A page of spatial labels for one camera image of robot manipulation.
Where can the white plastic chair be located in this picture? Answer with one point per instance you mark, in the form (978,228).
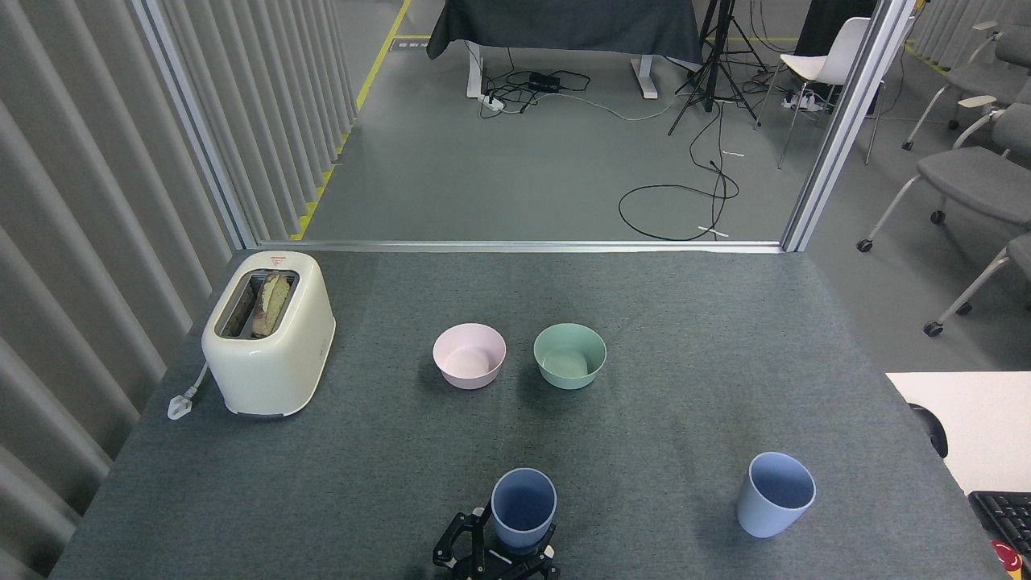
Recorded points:
(830,60)

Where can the black power strip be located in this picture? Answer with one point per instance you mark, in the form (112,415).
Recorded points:
(544,81)

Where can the dark grey table cloth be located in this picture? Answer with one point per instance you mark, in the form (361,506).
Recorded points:
(564,24)

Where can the blue plastic cup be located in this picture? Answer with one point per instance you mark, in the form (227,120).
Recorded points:
(523,528)
(761,515)

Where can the pink bowl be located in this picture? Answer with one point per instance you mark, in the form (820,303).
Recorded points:
(467,377)

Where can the white table leg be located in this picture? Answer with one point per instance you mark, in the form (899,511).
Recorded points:
(644,79)
(475,72)

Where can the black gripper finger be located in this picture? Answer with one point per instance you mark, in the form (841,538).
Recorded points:
(549,560)
(475,540)

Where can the green bowl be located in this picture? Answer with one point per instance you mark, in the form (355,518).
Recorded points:
(569,379)

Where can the silver aluminium rail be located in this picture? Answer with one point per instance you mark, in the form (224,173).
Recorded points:
(515,246)

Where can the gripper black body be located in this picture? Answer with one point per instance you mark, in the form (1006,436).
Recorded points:
(506,568)

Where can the white side table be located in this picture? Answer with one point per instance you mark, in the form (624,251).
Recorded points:
(983,419)

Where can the black rounded object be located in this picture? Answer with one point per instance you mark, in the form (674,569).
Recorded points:
(934,431)

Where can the cream white toaster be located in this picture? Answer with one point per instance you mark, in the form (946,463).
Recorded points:
(274,362)

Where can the white power strip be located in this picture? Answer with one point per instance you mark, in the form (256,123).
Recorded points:
(493,102)
(801,101)

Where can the grey office chair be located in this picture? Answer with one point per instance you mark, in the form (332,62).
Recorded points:
(975,173)
(983,79)
(979,286)

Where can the toasted bread slice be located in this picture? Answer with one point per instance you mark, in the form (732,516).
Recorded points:
(271,304)

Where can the black tripod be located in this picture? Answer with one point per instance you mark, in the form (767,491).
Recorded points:
(710,72)

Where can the silver aluminium post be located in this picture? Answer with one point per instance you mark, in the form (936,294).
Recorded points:
(846,129)
(197,129)

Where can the black keyboard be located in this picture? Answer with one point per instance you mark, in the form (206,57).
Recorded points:
(1007,515)

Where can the red round button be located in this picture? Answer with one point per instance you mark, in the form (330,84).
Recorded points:
(1007,557)

